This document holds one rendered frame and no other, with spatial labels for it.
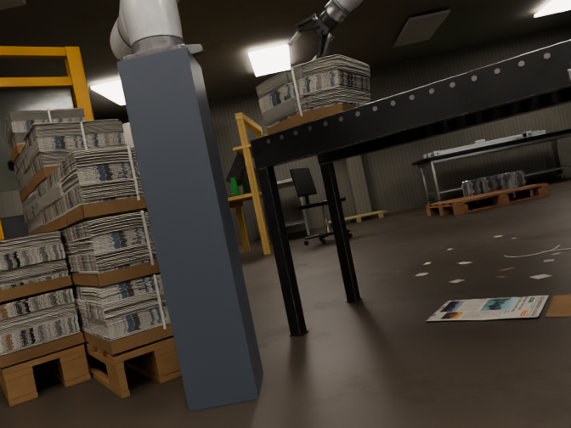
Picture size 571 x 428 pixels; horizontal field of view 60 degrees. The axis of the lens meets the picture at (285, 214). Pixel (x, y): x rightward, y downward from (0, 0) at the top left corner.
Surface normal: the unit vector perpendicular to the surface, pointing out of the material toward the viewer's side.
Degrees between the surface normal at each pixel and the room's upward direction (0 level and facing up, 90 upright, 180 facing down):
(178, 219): 90
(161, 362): 90
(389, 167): 90
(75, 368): 90
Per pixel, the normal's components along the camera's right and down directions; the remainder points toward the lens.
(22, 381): 0.55, -0.11
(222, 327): -0.03, 0.02
